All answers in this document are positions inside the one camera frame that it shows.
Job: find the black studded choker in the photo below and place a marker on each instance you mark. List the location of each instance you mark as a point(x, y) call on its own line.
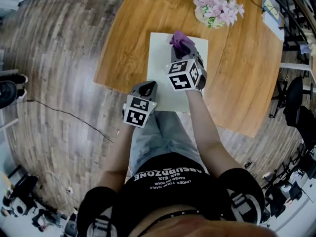
point(172, 215)

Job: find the wooden side table white legs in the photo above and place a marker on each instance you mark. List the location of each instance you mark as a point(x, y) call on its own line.
point(296, 66)

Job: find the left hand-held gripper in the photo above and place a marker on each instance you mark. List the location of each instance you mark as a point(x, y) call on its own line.
point(137, 115)

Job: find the white paper sheet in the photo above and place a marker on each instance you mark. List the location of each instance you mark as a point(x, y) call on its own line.
point(159, 58)

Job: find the person's right forearm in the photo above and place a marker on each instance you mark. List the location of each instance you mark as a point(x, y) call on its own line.
point(207, 132)

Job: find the pink flowers in pot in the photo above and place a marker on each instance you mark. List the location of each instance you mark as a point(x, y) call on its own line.
point(218, 7)

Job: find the black swivel office chair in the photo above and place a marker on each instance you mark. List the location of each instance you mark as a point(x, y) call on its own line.
point(295, 92)

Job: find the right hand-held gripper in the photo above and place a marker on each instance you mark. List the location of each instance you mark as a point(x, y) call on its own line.
point(184, 79)

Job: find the white flat box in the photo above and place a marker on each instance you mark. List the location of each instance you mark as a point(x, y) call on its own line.
point(271, 21)

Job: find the person's black printed t-shirt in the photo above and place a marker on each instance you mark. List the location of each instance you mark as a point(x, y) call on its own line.
point(172, 196)

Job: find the purple cloth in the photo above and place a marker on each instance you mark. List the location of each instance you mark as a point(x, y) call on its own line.
point(180, 39)

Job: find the person's left forearm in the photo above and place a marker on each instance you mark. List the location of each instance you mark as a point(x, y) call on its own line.
point(116, 162)

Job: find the person's grey trousers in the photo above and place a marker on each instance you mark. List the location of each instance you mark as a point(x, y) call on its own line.
point(160, 137)

